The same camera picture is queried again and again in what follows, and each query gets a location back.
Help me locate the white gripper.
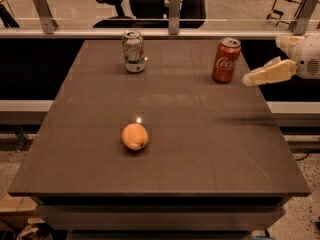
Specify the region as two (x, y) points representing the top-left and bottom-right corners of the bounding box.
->
(242, 36), (320, 86)

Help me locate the red coke can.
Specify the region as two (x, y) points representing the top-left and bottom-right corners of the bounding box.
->
(212, 37), (241, 83)

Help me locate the white green soda can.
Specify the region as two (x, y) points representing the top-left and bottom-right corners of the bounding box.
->
(122, 30), (146, 73)

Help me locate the wooden stool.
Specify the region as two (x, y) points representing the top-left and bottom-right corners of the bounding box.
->
(266, 0), (304, 26)

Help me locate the metal railing bar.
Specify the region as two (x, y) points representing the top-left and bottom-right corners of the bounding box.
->
(0, 28), (320, 40)

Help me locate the black office chair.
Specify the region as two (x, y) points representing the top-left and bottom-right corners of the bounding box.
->
(93, 0), (206, 28)

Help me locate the orange fruit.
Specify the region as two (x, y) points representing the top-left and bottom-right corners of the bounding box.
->
(121, 123), (149, 151)

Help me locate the grey table base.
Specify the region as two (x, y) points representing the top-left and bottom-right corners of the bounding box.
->
(36, 205), (285, 240)

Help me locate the right metal railing bracket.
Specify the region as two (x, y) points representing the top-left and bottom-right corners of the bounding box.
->
(289, 0), (319, 35)

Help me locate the metal railing bracket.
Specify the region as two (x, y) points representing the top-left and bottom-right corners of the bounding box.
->
(169, 0), (180, 35)
(289, 0), (319, 35)
(32, 0), (58, 34)

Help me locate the middle metal railing bracket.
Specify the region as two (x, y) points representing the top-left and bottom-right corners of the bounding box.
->
(169, 0), (180, 35)

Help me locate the left metal railing bracket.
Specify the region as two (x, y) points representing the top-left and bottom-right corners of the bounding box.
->
(32, 0), (58, 34)

